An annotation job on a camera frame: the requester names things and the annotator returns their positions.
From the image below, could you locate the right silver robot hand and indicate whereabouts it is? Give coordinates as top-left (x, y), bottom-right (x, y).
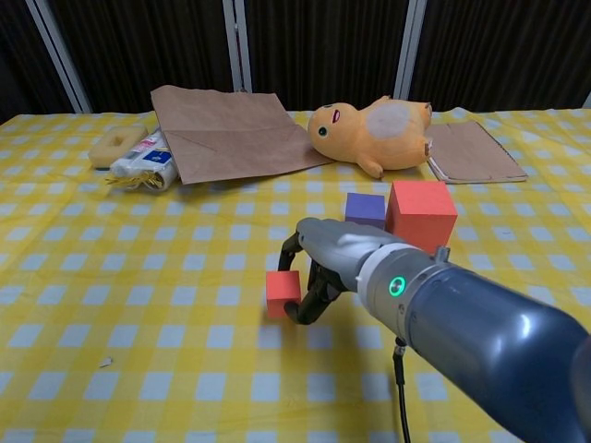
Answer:
top-left (278, 217), bottom-right (394, 326)

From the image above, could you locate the purple foam cube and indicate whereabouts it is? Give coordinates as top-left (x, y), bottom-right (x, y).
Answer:
top-left (344, 192), bottom-right (387, 231)

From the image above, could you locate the small red foam cube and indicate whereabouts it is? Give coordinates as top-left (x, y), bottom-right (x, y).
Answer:
top-left (265, 270), bottom-right (302, 319)

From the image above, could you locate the large red foam cube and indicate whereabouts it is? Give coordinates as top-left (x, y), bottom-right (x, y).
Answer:
top-left (385, 180), bottom-right (459, 256)

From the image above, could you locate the orange plush toy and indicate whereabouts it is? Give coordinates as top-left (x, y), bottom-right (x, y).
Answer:
top-left (307, 95), bottom-right (434, 179)

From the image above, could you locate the brown paper bag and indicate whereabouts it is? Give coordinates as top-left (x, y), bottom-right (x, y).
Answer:
top-left (150, 85), bottom-right (334, 186)

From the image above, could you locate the brown spiral notebook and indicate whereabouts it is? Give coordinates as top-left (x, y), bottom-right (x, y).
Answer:
top-left (424, 120), bottom-right (530, 185)

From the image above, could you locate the yellow checkered tablecloth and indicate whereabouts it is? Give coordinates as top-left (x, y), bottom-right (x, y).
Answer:
top-left (0, 106), bottom-right (591, 443)

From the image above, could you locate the white plastic package blue label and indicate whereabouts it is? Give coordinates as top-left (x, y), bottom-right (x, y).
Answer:
top-left (109, 128), bottom-right (180, 190)

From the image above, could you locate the yellow shredded paper bundle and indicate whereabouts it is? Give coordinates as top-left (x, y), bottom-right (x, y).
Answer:
top-left (103, 170), bottom-right (170, 192)

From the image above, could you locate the yellow sponge with hole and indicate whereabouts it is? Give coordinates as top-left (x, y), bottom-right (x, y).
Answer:
top-left (88, 126), bottom-right (150, 170)

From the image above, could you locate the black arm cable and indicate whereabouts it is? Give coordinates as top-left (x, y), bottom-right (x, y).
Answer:
top-left (392, 336), bottom-right (413, 443)

